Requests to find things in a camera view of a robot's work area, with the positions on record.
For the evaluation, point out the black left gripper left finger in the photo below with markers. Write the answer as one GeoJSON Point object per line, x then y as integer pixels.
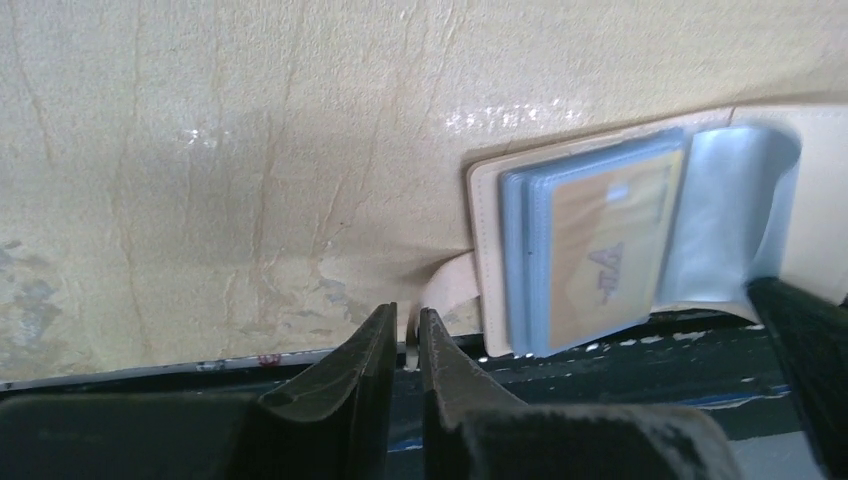
{"type": "Point", "coordinates": [328, 422]}

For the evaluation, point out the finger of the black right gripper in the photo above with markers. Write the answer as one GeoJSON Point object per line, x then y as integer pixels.
{"type": "Point", "coordinates": [809, 337]}

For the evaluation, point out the gold VIP card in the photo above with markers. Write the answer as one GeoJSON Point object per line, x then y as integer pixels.
{"type": "Point", "coordinates": [609, 238]}

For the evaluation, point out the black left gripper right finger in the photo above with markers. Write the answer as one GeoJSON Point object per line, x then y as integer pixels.
{"type": "Point", "coordinates": [474, 428]}

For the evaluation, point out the black front rail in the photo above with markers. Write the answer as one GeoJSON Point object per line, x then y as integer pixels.
{"type": "Point", "coordinates": [719, 365]}

